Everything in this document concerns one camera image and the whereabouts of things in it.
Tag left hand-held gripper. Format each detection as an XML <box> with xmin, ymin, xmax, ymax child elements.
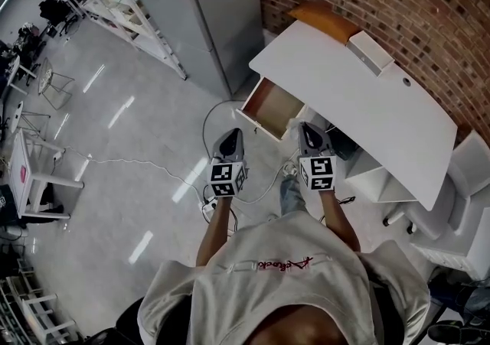
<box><xmin>207</xmin><ymin>128</ymin><xmax>249</xmax><ymax>198</ymax></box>

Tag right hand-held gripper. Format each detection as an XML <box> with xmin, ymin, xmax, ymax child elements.
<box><xmin>297</xmin><ymin>121</ymin><xmax>338</xmax><ymax>192</ymax></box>

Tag small white rectangular block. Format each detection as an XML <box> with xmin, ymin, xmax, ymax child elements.
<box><xmin>287</xmin><ymin>117</ymin><xmax>307</xmax><ymax>138</ymax></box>

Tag wooden drawer with white front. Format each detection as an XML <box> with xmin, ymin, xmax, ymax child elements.
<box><xmin>236</xmin><ymin>76</ymin><xmax>307</xmax><ymax>141</ymax></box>

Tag person's right forearm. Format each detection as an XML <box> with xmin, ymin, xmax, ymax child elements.
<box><xmin>319</xmin><ymin>190</ymin><xmax>361</xmax><ymax>255</ymax></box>

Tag person's left forearm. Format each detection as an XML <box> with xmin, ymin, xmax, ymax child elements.
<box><xmin>195</xmin><ymin>194</ymin><xmax>234</xmax><ymax>268</ymax></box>

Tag white power strip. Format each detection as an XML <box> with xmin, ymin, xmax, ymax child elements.
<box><xmin>198</xmin><ymin>197</ymin><xmax>219</xmax><ymax>215</ymax></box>

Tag black router box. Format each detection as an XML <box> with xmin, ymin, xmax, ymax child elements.
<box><xmin>325</xmin><ymin>127</ymin><xmax>359</xmax><ymax>161</ymax></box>

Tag person's blue jeans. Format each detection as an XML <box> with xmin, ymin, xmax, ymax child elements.
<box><xmin>278</xmin><ymin>174</ymin><xmax>307</xmax><ymax>218</ymax></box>

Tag white desk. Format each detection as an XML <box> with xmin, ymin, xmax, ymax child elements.
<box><xmin>248</xmin><ymin>20</ymin><xmax>459</xmax><ymax>213</ymax></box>

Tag person's beige t-shirt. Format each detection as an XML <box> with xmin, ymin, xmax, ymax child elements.
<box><xmin>137</xmin><ymin>211</ymin><xmax>432</xmax><ymax>345</ymax></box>

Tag white rectangular box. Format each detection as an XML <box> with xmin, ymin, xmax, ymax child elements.
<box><xmin>347</xmin><ymin>29</ymin><xmax>395</xmax><ymax>76</ymax></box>

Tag white office chair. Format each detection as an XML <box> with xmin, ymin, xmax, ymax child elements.
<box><xmin>382</xmin><ymin>129</ymin><xmax>490</xmax><ymax>241</ymax></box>

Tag orange cushion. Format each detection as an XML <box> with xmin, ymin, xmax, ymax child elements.
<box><xmin>285</xmin><ymin>1</ymin><xmax>361</xmax><ymax>44</ymax></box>

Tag tall grey cabinet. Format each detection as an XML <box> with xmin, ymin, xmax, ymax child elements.
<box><xmin>179</xmin><ymin>0</ymin><xmax>265</xmax><ymax>98</ymax></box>

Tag white shelf rack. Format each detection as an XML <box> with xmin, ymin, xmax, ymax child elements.
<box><xmin>45</xmin><ymin>0</ymin><xmax>188</xmax><ymax>80</ymax></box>

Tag white square table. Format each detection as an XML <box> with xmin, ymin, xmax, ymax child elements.
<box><xmin>9</xmin><ymin>129</ymin><xmax>84</xmax><ymax>220</ymax></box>

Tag white slatted chair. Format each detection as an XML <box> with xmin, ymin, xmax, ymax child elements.
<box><xmin>21</xmin><ymin>293</ymin><xmax>77</xmax><ymax>344</ymax></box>

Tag black office chair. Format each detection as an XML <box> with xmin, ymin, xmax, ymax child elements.
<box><xmin>40</xmin><ymin>0</ymin><xmax>77</xmax><ymax>37</ymax></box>

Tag thick white floor cable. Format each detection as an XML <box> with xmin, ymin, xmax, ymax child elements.
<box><xmin>233</xmin><ymin>159</ymin><xmax>292</xmax><ymax>205</ymax></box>

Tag grey floor cable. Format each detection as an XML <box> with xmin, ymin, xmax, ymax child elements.
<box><xmin>202</xmin><ymin>98</ymin><xmax>246</xmax><ymax>145</ymax></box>

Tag thin white floor cable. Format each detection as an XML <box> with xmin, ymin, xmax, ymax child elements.
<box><xmin>63</xmin><ymin>146</ymin><xmax>207</xmax><ymax>203</ymax></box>

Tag wire frame chair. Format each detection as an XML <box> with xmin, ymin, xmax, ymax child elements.
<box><xmin>37</xmin><ymin>56</ymin><xmax>74</xmax><ymax>110</ymax></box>

